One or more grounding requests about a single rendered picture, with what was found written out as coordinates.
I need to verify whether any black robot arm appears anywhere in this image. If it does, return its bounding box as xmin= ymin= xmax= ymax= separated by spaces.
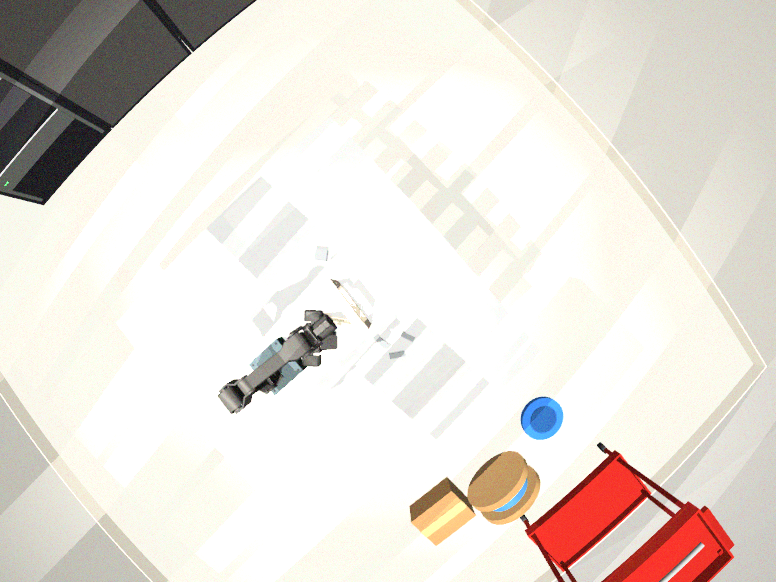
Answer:
xmin=218 ymin=314 xmax=339 ymax=415

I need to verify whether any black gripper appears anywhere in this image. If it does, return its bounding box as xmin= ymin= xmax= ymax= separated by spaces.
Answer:
xmin=302 ymin=310 xmax=324 ymax=367

